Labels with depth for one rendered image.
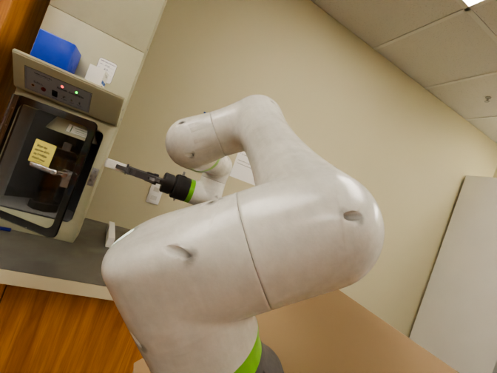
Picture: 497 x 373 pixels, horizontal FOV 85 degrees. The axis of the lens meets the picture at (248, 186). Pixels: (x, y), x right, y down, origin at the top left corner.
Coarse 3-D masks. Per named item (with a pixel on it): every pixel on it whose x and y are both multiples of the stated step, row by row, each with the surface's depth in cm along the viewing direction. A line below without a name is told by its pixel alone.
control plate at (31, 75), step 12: (24, 72) 86; (36, 72) 86; (36, 84) 89; (48, 84) 89; (60, 84) 89; (48, 96) 92; (60, 96) 92; (72, 96) 92; (84, 96) 92; (84, 108) 95
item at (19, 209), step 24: (24, 96) 90; (24, 120) 90; (48, 120) 89; (72, 120) 88; (24, 144) 89; (72, 144) 88; (0, 168) 89; (24, 168) 89; (72, 168) 88; (0, 192) 89; (24, 192) 88; (48, 192) 88; (72, 192) 88; (0, 216) 89; (24, 216) 88; (48, 216) 88
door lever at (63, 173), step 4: (32, 164) 83; (36, 164) 83; (40, 164) 84; (36, 168) 83; (40, 168) 83; (44, 168) 83; (48, 168) 83; (48, 172) 83; (52, 172) 83; (56, 172) 83; (60, 172) 85; (64, 172) 87; (64, 176) 88
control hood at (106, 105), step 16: (16, 64) 84; (32, 64) 84; (48, 64) 84; (16, 80) 87; (64, 80) 88; (80, 80) 88; (96, 96) 92; (112, 96) 92; (96, 112) 97; (112, 112) 97
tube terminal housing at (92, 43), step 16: (48, 16) 92; (64, 16) 94; (64, 32) 94; (80, 32) 96; (96, 32) 98; (80, 48) 96; (96, 48) 98; (112, 48) 100; (128, 48) 102; (80, 64) 97; (96, 64) 99; (128, 64) 103; (112, 80) 101; (128, 80) 103; (32, 96) 93; (128, 96) 104; (80, 112) 99; (112, 128) 103; (96, 160) 102; (80, 208) 102; (0, 224) 94; (64, 224) 101; (80, 224) 104; (64, 240) 102
